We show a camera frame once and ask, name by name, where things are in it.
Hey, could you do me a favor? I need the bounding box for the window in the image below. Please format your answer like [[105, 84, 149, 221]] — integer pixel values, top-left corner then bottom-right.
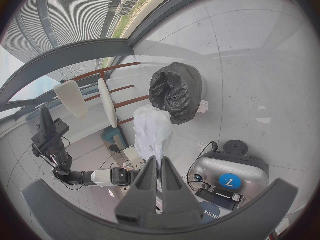
[[0, 0, 194, 124]]

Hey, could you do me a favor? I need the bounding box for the white cushioned wooden chair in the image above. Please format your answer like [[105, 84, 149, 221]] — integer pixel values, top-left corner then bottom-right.
[[53, 62, 151, 129]]

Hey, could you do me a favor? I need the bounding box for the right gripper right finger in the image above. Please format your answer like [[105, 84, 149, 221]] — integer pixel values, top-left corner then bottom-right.
[[159, 157, 204, 225]]

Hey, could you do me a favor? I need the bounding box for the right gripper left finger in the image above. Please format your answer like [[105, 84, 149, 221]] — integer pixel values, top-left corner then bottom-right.
[[115, 156, 160, 226]]

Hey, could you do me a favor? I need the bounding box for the black cable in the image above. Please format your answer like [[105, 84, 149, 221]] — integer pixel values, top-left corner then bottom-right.
[[188, 141, 219, 186]]

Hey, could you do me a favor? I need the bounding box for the black plastic bag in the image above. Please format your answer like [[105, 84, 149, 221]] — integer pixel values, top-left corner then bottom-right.
[[149, 62, 203, 125]]

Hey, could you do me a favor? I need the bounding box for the white plastic wrapper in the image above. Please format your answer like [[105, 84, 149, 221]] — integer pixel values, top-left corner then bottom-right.
[[133, 104, 175, 165]]

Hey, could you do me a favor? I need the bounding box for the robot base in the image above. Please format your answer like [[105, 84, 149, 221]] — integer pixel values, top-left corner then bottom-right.
[[193, 139, 270, 226]]

